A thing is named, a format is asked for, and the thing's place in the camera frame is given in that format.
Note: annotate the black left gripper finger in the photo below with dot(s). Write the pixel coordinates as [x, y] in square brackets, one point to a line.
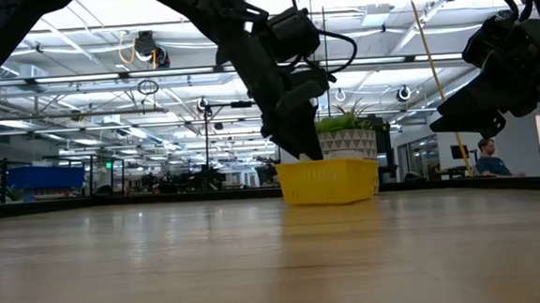
[308, 130]
[280, 129]

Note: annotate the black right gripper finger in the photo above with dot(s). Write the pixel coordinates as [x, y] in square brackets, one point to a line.
[492, 91]
[475, 122]

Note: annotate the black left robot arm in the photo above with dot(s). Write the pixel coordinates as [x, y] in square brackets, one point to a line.
[224, 22]

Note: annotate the yellow plastic basket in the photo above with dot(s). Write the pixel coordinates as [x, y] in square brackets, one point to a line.
[328, 183]

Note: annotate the white building column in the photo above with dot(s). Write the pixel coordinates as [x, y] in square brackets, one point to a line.
[288, 156]

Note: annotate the small black monitor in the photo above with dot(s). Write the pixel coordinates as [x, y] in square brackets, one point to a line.
[459, 152]

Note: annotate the green artificial plant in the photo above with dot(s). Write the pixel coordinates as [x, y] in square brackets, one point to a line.
[343, 122]

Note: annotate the white triangle-patterned planter pot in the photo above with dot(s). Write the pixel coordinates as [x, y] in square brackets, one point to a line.
[347, 142]

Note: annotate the person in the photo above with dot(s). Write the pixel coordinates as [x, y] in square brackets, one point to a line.
[491, 163]

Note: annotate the blue storage bin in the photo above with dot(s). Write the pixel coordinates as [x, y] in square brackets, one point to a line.
[46, 178]

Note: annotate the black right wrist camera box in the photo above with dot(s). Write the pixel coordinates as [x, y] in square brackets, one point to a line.
[491, 39]

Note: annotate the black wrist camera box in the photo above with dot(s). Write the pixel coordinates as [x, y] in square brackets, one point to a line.
[291, 35]
[491, 39]

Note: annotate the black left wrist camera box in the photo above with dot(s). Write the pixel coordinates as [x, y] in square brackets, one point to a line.
[291, 35]

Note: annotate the black metal frame stand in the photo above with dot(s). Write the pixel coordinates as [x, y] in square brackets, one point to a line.
[206, 141]

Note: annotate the black table edge rail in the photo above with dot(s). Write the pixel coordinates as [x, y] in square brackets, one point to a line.
[113, 203]

